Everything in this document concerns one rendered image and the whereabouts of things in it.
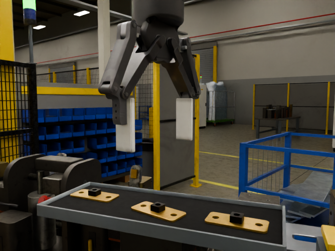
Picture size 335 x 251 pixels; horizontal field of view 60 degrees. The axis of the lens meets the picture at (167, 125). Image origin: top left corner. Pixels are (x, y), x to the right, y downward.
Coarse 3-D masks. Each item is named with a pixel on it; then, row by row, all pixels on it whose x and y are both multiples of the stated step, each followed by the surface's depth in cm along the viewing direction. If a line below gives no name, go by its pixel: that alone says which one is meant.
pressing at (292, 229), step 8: (288, 224) 77; (296, 224) 77; (288, 232) 73; (296, 232) 73; (304, 232) 73; (312, 232) 73; (320, 232) 73; (288, 240) 69; (296, 240) 69; (288, 248) 65; (296, 248) 65; (304, 248) 65; (312, 248) 65
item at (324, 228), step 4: (324, 228) 39; (328, 228) 39; (332, 228) 39; (324, 232) 38; (328, 232) 38; (332, 232) 38; (324, 236) 37; (328, 236) 37; (332, 236) 37; (324, 240) 37; (328, 240) 36; (332, 240) 36; (328, 244) 35; (332, 244) 35; (328, 248) 35; (332, 248) 35
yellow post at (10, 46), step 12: (0, 0) 159; (0, 12) 159; (0, 24) 159; (0, 36) 160; (12, 36) 167; (0, 48) 160; (12, 48) 167; (12, 60) 167; (0, 84) 161; (12, 84) 168; (0, 96) 161; (12, 96) 168; (0, 108) 162; (12, 108) 168; (0, 120) 163; (12, 120) 169
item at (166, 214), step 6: (138, 204) 47; (144, 204) 47; (150, 204) 47; (156, 204) 45; (162, 204) 44; (138, 210) 44; (144, 210) 44; (150, 210) 44; (156, 210) 44; (162, 210) 44; (168, 210) 44; (174, 210) 44; (156, 216) 42; (162, 216) 42; (168, 216) 42; (174, 216) 42; (180, 216) 42
